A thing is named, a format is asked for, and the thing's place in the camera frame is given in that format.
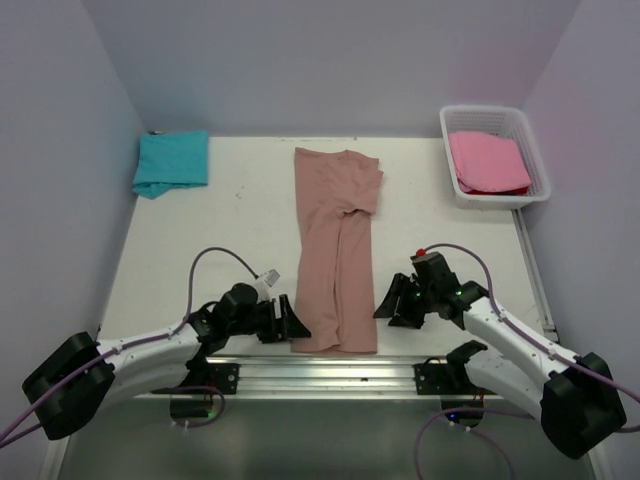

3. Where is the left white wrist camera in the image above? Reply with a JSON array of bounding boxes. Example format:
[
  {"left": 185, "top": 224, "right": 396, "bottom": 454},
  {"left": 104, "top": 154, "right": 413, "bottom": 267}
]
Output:
[{"left": 252, "top": 269, "right": 280, "bottom": 302}]

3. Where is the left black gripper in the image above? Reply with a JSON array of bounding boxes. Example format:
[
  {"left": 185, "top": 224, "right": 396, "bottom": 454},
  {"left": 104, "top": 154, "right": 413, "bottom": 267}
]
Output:
[{"left": 228, "top": 294, "right": 309, "bottom": 343}]

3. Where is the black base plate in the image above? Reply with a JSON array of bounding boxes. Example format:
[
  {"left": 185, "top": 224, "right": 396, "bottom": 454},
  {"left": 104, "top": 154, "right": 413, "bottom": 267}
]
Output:
[
  {"left": 413, "top": 363, "right": 479, "bottom": 396},
  {"left": 204, "top": 363, "right": 240, "bottom": 395}
]

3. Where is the folded teal t-shirt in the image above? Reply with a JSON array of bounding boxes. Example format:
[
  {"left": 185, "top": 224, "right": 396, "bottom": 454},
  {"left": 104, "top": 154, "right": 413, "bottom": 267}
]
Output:
[{"left": 133, "top": 131, "right": 209, "bottom": 199}]

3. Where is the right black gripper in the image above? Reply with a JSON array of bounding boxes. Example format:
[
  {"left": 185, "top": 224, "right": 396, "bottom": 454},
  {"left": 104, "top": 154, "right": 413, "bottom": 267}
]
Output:
[{"left": 373, "top": 272, "right": 437, "bottom": 330}]

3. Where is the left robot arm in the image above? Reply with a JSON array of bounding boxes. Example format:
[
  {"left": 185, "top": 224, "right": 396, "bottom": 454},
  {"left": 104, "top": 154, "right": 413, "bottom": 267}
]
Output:
[{"left": 22, "top": 283, "right": 311, "bottom": 440}]

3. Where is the folded pink t-shirt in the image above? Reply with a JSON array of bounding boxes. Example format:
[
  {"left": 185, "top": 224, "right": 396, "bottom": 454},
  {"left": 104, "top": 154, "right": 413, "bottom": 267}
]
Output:
[{"left": 448, "top": 131, "right": 532, "bottom": 191}]

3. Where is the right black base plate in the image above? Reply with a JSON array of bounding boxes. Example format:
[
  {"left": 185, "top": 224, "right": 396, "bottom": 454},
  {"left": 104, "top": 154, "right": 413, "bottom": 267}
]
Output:
[{"left": 413, "top": 363, "right": 479, "bottom": 396}]

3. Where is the white plastic basket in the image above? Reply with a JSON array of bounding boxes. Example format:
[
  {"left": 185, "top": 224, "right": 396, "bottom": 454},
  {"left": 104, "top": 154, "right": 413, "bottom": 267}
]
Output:
[{"left": 440, "top": 105, "right": 551, "bottom": 210}]

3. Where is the dusty pink printed t-shirt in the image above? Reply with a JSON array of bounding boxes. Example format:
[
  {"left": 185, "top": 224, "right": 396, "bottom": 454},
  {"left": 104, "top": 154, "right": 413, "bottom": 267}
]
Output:
[{"left": 292, "top": 148, "right": 383, "bottom": 354}]

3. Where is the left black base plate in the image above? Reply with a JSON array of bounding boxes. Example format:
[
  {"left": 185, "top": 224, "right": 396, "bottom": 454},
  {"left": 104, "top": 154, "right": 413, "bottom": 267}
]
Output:
[{"left": 204, "top": 363, "right": 240, "bottom": 395}]

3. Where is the red t-shirt in basket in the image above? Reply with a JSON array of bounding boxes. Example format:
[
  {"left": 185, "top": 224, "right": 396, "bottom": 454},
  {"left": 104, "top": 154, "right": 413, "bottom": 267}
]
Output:
[{"left": 459, "top": 183, "right": 529, "bottom": 196}]

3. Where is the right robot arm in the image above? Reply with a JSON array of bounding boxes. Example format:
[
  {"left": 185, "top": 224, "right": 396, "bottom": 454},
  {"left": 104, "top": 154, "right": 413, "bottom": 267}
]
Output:
[{"left": 374, "top": 250, "right": 627, "bottom": 459}]

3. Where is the aluminium mounting rail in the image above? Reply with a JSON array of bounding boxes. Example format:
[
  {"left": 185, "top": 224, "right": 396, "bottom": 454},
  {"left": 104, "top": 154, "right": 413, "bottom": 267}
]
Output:
[{"left": 134, "top": 354, "right": 594, "bottom": 401}]

